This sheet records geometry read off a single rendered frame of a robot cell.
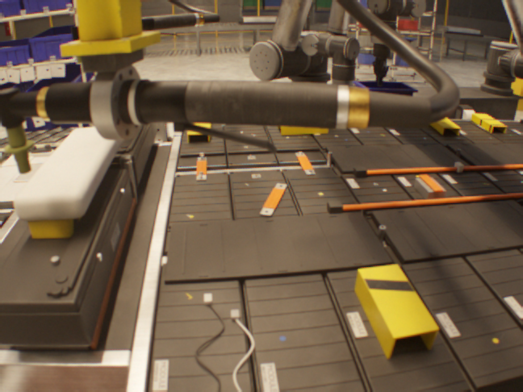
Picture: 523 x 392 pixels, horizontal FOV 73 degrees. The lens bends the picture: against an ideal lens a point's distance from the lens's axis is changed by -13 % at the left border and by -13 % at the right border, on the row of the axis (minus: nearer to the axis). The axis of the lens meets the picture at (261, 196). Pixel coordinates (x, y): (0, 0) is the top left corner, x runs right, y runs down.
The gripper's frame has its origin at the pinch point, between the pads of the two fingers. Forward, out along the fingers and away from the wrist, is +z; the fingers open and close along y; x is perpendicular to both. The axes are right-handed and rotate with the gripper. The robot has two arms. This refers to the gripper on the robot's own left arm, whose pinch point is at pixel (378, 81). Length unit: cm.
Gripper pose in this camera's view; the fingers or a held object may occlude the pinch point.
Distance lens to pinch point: 178.7
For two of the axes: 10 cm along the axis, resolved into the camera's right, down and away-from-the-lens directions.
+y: 1.2, 4.7, -8.8
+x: 9.9, -0.6, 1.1
